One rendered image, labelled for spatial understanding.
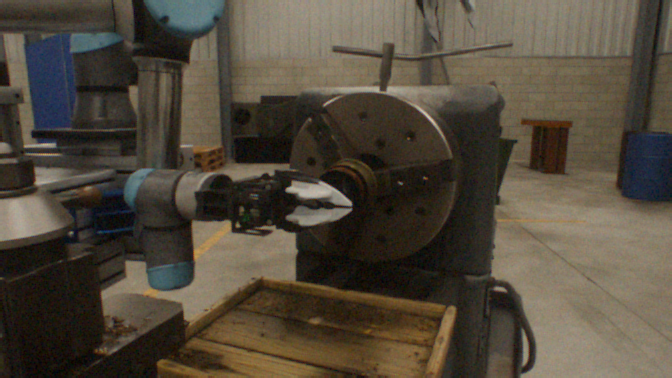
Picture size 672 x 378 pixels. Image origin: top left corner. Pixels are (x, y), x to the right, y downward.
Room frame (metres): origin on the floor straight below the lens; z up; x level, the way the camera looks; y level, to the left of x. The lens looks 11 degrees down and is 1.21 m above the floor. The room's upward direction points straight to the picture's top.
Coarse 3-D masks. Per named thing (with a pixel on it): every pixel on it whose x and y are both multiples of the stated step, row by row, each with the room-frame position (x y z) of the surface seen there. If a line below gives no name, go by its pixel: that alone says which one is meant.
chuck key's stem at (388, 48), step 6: (384, 48) 0.81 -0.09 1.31; (390, 48) 0.80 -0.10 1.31; (384, 54) 0.80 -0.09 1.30; (390, 54) 0.80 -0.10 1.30; (384, 60) 0.80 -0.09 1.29; (390, 60) 0.80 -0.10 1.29; (384, 66) 0.80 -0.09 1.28; (390, 66) 0.81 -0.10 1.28; (384, 72) 0.80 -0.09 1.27; (390, 72) 0.81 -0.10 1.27; (384, 78) 0.80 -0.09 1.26; (384, 84) 0.81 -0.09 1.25; (384, 90) 0.81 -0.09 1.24
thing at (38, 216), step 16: (48, 192) 0.30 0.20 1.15; (0, 208) 0.27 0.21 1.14; (16, 208) 0.27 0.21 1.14; (32, 208) 0.28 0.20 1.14; (48, 208) 0.29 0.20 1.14; (64, 208) 0.31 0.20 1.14; (0, 224) 0.26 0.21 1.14; (16, 224) 0.27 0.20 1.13; (32, 224) 0.27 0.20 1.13; (48, 224) 0.28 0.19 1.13; (64, 224) 0.29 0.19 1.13; (0, 240) 0.26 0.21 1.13; (16, 240) 0.26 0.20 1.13; (32, 240) 0.27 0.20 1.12; (48, 240) 0.28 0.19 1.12
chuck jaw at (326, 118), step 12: (324, 108) 0.81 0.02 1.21; (312, 120) 0.82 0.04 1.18; (324, 120) 0.77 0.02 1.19; (312, 132) 0.77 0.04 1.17; (324, 132) 0.77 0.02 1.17; (336, 132) 0.77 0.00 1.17; (324, 144) 0.75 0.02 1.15; (336, 144) 0.74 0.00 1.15; (348, 144) 0.78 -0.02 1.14; (324, 156) 0.74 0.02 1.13; (336, 156) 0.72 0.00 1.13; (348, 156) 0.73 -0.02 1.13; (360, 156) 0.78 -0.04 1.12; (324, 168) 0.72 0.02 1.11
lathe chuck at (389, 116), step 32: (352, 96) 0.79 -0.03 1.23; (384, 96) 0.77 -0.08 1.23; (352, 128) 0.79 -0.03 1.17; (384, 128) 0.77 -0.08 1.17; (416, 128) 0.75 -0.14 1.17; (320, 160) 0.81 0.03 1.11; (384, 160) 0.77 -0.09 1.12; (416, 160) 0.75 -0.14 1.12; (416, 192) 0.75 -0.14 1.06; (448, 192) 0.73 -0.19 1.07; (384, 224) 0.77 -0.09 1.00; (416, 224) 0.74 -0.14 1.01; (352, 256) 0.79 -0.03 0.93; (384, 256) 0.77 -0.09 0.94
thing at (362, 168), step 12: (336, 168) 0.65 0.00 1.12; (348, 168) 0.67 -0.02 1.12; (360, 168) 0.68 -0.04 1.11; (324, 180) 0.65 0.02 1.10; (336, 180) 0.71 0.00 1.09; (348, 180) 0.64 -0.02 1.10; (360, 180) 0.65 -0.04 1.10; (372, 180) 0.68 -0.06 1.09; (360, 192) 0.64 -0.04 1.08; (372, 192) 0.67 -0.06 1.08; (324, 204) 0.65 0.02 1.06; (360, 204) 0.64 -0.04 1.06; (372, 204) 0.69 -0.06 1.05; (348, 216) 0.65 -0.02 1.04
